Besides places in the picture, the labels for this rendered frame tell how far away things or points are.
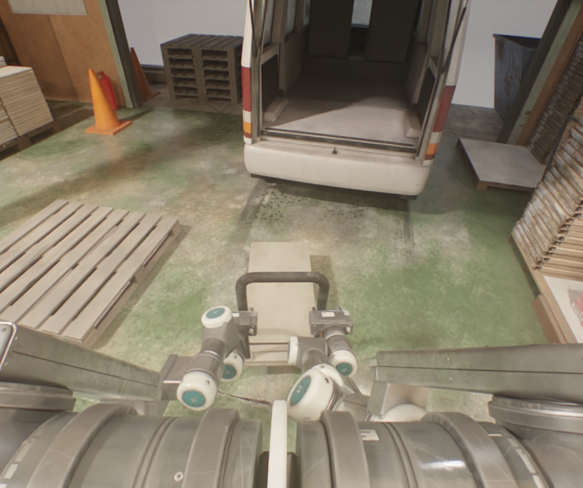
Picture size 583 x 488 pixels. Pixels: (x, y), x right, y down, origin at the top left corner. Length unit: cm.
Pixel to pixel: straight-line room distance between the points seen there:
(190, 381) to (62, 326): 146
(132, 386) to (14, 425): 17
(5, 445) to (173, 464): 11
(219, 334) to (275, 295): 100
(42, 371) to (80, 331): 174
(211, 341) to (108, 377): 48
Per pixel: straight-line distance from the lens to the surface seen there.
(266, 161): 264
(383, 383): 47
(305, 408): 59
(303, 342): 92
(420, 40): 419
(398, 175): 257
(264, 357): 162
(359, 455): 23
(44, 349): 33
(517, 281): 275
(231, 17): 657
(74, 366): 36
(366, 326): 202
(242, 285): 119
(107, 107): 481
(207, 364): 79
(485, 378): 34
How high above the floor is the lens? 160
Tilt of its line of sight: 41 degrees down
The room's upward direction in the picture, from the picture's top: 2 degrees clockwise
